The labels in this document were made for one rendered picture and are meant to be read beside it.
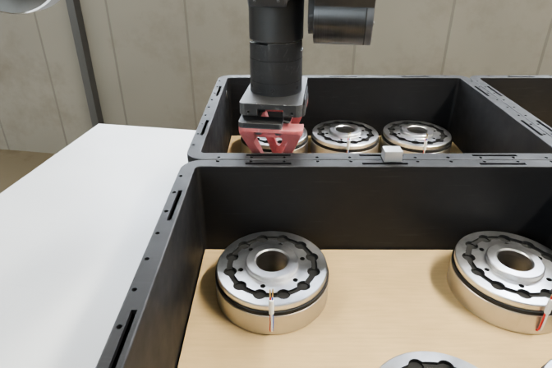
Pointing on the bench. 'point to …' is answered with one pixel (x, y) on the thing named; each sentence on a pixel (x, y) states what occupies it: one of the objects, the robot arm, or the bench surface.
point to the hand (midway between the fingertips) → (276, 161)
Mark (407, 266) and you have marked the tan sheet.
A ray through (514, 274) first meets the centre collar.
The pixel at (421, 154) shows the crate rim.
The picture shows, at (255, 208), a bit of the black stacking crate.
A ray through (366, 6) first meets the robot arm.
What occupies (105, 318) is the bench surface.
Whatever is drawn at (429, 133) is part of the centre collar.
